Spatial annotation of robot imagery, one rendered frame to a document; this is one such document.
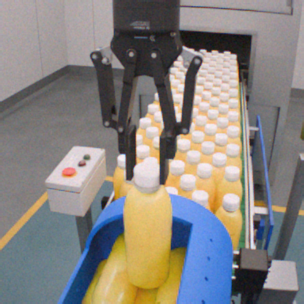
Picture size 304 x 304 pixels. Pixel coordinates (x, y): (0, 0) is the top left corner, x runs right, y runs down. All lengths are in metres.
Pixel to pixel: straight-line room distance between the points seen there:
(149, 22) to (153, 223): 0.27
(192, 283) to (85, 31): 5.05
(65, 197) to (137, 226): 0.46
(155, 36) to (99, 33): 4.91
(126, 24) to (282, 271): 0.83
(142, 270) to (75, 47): 5.11
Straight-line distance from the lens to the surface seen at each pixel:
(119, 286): 0.59
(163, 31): 0.37
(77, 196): 0.91
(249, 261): 0.84
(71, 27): 5.50
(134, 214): 0.48
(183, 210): 0.60
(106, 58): 0.42
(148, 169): 0.47
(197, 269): 0.53
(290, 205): 1.17
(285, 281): 1.02
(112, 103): 0.44
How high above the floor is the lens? 1.60
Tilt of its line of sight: 28 degrees down
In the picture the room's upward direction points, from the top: straight up
